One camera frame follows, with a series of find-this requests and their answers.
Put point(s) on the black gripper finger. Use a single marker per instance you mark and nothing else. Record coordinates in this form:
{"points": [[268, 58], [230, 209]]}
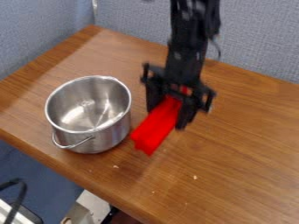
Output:
{"points": [[187, 112], [153, 94]]}

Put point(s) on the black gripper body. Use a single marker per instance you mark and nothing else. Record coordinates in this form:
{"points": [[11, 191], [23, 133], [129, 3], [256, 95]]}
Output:
{"points": [[180, 76]]}

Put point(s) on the red block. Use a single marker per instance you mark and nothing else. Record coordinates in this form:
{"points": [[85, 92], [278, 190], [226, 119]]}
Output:
{"points": [[155, 127]]}

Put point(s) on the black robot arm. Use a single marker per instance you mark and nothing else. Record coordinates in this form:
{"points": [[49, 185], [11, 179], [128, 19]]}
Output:
{"points": [[195, 25]]}

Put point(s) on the white grey box under table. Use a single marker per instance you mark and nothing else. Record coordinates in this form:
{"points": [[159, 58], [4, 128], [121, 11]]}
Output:
{"points": [[88, 210]]}

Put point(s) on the metal pot with handle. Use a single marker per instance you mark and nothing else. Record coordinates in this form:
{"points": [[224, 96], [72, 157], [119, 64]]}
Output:
{"points": [[88, 112]]}

